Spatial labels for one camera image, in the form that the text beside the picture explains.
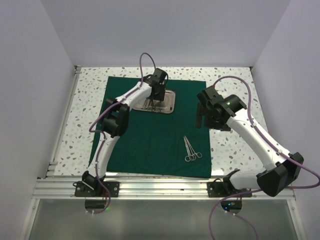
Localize dark green surgical cloth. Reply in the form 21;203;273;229
106;79;212;178

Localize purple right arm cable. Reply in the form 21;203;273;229
208;75;320;240

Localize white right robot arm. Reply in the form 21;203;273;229
195;86;304;197

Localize stainless steel instrument tray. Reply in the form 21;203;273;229
133;89;176;114

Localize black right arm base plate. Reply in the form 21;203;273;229
206;178;253;198

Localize aluminium rail frame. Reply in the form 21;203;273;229
20;66;306;240

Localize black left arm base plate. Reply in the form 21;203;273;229
72;181;120;198

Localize silver surgical scissors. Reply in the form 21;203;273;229
183;136;197;162

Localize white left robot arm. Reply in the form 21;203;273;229
82;68;169;197

